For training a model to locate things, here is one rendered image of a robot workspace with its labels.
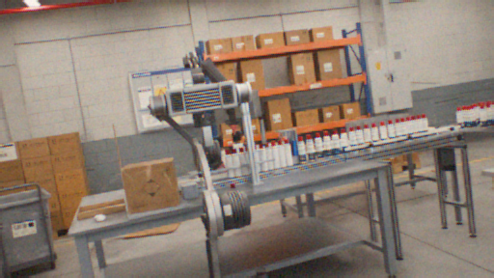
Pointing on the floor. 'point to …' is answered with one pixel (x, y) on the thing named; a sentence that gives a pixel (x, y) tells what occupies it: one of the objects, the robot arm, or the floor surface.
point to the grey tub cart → (25, 230)
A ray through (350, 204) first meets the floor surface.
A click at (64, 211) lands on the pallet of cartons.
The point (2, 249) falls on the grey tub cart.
